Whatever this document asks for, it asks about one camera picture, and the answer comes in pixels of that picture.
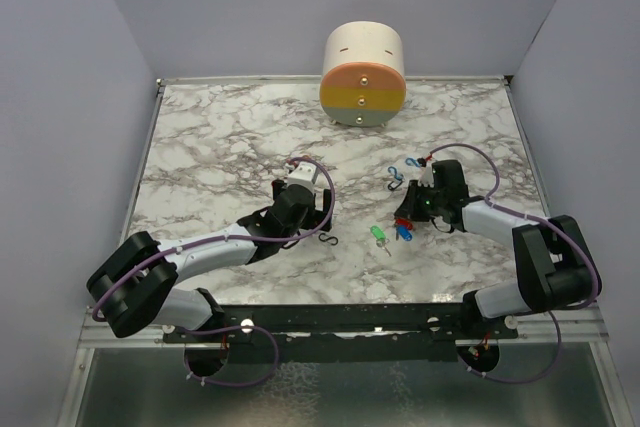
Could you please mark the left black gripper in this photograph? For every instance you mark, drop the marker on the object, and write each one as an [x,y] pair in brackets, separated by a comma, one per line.
[316,217]

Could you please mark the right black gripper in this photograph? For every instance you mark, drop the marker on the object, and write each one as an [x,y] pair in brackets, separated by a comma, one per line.
[409,209]

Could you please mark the red tag key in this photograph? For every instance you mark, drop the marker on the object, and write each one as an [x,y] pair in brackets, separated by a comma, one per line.
[403,224]

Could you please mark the black tag key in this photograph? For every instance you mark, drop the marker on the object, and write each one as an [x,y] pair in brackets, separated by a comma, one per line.
[394,185]

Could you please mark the blue tag key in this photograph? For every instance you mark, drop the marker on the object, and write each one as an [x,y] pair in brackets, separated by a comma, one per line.
[403,233]

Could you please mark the blue carabiner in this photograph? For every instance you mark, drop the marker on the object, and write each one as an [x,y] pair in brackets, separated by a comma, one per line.
[412,162]
[395,173]

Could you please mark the black carabiner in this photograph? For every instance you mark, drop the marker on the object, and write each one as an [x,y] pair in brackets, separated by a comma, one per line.
[325,238]

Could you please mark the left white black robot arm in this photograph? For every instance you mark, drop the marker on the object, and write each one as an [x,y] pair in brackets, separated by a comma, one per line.
[138,285]

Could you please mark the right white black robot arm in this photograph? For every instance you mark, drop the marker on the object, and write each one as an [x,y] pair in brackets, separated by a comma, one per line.
[554,268]

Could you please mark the green tag key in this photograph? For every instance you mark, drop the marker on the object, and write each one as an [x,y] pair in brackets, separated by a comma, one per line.
[381,240]

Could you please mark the round three-drawer storage box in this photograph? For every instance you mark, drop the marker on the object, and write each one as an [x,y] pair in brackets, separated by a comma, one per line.
[363,80]

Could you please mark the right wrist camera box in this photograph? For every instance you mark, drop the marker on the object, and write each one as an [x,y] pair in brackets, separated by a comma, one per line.
[427,176]

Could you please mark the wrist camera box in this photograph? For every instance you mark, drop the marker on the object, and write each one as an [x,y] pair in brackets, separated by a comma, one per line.
[304,174]
[427,176]

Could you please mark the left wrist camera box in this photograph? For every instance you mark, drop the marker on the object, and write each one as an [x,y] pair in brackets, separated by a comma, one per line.
[304,174]

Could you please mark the black mounting rail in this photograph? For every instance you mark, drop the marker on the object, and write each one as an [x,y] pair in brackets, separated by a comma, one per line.
[339,333]

